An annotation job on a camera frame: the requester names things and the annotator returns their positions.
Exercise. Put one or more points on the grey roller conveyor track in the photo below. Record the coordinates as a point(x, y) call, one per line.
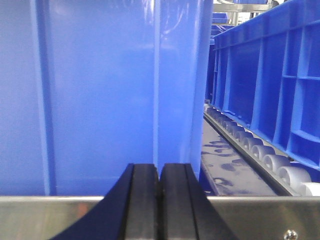
point(275, 168)

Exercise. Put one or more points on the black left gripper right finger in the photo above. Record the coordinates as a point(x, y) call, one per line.
point(186, 213)

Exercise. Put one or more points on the blue ribbed bin right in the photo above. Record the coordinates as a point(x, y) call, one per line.
point(267, 78)

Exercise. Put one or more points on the steel shelf front rail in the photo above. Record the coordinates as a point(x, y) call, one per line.
point(250, 217)

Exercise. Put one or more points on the large blue plastic bin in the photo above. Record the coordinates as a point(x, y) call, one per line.
point(89, 86)

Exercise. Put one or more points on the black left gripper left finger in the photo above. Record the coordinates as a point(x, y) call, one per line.
point(127, 212)

